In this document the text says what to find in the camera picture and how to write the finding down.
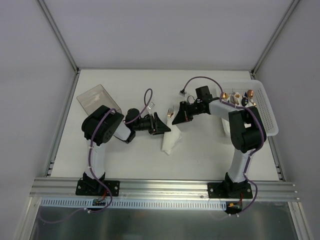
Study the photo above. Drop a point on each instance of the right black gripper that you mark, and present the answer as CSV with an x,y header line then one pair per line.
x,y
185,112

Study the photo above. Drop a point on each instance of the white plastic basket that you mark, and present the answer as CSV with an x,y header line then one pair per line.
x,y
260,98

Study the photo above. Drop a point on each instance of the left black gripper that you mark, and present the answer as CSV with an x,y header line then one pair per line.
x,y
152,124

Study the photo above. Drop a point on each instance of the left aluminium frame post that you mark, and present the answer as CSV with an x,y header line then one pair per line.
x,y
57,33

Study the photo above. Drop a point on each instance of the aluminium frame post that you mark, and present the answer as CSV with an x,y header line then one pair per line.
x,y
57,33
274,36

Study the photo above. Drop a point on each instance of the transparent brown plastic tray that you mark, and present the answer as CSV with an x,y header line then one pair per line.
x,y
97,96

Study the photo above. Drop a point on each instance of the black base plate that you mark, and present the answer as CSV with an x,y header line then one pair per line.
x,y
229,190
93,188

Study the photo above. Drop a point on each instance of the aluminium front rail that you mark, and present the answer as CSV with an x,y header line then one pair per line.
x,y
153,189

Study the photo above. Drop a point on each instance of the white slotted cable duct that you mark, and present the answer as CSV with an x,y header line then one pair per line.
x,y
92,203

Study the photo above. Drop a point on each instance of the gold fork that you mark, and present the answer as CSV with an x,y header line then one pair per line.
x,y
170,112

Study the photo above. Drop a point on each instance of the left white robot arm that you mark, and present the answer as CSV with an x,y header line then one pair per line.
x,y
103,124

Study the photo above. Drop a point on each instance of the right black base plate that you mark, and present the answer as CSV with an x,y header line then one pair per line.
x,y
229,190

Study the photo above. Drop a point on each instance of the right aluminium frame post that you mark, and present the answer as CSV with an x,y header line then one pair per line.
x,y
274,36

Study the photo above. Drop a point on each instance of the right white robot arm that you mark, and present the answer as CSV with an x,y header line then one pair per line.
x,y
247,135

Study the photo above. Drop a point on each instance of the white paper napkin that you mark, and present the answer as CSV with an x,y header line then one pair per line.
x,y
170,138

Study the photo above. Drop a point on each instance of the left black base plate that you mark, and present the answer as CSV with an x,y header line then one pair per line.
x,y
93,188

